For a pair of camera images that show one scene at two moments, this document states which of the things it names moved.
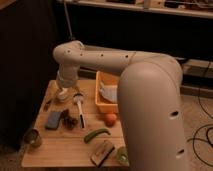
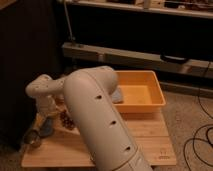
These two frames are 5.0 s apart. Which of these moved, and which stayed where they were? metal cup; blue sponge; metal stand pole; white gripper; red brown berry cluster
Moved: blue sponge; white gripper
Stayed: metal cup; red brown berry cluster; metal stand pole
